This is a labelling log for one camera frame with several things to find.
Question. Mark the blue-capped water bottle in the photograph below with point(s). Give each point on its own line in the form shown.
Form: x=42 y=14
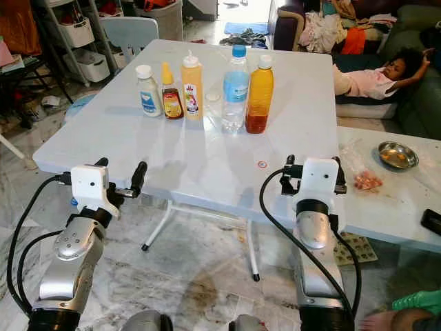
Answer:
x=236 y=89

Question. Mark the clear bag of pink food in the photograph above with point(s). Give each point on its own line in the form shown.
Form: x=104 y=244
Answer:
x=366 y=181

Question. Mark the grey robot leg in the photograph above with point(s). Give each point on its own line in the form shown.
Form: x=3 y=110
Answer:
x=145 y=322
x=249 y=324

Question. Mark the orange cloth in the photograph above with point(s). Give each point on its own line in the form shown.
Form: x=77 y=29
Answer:
x=19 y=27

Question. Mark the large white folding table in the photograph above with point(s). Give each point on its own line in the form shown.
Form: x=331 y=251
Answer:
x=200 y=152

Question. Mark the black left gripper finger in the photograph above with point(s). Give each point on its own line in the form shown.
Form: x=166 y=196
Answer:
x=140 y=176
x=103 y=163

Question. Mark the pile of mixed clothes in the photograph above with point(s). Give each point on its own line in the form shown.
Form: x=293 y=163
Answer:
x=320 y=31

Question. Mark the green plastic object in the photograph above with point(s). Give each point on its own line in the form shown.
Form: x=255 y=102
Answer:
x=419 y=301

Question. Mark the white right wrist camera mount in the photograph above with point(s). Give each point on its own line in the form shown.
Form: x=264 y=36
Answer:
x=318 y=178

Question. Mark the small clear white-capped bottle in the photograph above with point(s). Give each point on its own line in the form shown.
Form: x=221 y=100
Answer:
x=149 y=100

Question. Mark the light blue plastic chair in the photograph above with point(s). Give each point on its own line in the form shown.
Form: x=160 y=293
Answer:
x=129 y=32

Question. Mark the round metal bowl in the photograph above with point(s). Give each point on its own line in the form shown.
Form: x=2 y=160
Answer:
x=397 y=156

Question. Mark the black phone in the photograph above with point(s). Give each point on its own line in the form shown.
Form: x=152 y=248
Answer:
x=433 y=222

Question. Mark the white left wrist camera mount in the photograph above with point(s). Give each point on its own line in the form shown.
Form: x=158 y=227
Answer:
x=89 y=186

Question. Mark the grey robot left leg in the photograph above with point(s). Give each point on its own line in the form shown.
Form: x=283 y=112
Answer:
x=145 y=322

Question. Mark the white stained table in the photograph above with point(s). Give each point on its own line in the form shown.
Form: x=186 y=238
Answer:
x=393 y=196

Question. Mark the grey robot right leg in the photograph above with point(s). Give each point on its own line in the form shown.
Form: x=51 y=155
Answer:
x=249 y=324

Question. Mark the yellow squeeze sauce bottle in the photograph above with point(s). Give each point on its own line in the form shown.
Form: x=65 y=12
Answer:
x=192 y=89

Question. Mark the blue floor mat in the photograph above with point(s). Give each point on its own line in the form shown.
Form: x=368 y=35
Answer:
x=246 y=27

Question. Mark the small clear plastic cup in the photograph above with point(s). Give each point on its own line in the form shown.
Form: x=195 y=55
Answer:
x=212 y=97

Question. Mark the patterned floor mat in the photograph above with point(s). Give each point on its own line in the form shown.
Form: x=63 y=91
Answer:
x=357 y=249

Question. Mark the white storage rack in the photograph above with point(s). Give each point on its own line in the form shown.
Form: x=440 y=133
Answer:
x=88 y=63

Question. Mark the white furniture leg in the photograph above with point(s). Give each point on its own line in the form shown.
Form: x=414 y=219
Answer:
x=15 y=150

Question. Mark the green sofa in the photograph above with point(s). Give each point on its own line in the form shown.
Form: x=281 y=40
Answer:
x=403 y=31

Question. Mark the dark cluttered table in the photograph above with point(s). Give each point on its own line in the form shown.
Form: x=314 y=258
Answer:
x=21 y=79

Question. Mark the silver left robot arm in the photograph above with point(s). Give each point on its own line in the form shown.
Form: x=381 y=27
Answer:
x=72 y=241

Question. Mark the orange liquid white-capped bottle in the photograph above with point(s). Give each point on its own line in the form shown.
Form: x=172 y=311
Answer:
x=259 y=96

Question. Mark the blue scrunchie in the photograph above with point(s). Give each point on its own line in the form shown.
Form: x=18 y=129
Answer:
x=74 y=202

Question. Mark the dark purple armchair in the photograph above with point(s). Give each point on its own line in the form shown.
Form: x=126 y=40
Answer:
x=286 y=27

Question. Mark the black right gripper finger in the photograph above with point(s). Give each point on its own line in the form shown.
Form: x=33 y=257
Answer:
x=287 y=165
x=340 y=176

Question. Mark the grey plastic bin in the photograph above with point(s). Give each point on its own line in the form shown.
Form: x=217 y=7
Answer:
x=165 y=19

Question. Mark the dark clothes heap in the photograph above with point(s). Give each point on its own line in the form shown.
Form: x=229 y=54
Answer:
x=243 y=40

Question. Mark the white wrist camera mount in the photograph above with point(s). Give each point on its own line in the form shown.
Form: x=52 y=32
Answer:
x=318 y=178
x=89 y=186

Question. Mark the child in pink shirt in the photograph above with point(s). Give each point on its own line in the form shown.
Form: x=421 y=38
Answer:
x=368 y=83

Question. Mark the light blue round lid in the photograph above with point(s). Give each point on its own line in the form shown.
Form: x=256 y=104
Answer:
x=79 y=107

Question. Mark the small brown yellow-capped bottle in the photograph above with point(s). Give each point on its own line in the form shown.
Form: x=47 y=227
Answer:
x=171 y=103

